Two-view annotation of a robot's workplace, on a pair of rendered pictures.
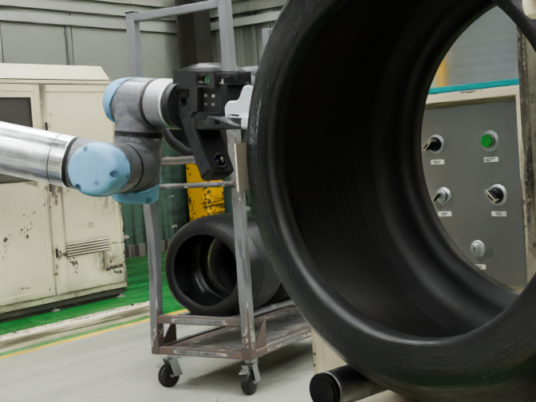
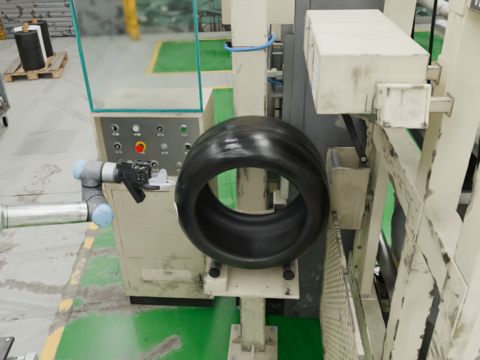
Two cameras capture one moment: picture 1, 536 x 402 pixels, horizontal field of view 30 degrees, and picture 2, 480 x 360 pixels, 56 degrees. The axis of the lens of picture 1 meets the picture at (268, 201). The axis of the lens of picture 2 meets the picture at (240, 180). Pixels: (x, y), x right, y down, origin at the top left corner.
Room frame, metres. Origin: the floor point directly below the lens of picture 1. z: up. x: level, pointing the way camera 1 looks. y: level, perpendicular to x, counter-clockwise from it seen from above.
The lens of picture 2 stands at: (0.11, 0.72, 2.04)
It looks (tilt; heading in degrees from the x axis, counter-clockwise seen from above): 30 degrees down; 319
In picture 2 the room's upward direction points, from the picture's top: 1 degrees counter-clockwise
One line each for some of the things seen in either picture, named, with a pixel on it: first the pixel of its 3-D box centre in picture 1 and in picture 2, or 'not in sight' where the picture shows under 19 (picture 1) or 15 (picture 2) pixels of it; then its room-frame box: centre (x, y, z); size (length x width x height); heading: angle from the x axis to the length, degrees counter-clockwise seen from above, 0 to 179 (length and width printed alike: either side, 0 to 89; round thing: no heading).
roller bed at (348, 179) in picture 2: not in sight; (344, 188); (1.06, -0.70, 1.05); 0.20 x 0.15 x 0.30; 134
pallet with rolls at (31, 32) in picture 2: not in sight; (33, 46); (7.94, -1.65, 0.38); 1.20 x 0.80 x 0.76; 151
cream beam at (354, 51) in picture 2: not in sight; (351, 53); (0.88, -0.39, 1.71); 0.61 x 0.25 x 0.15; 134
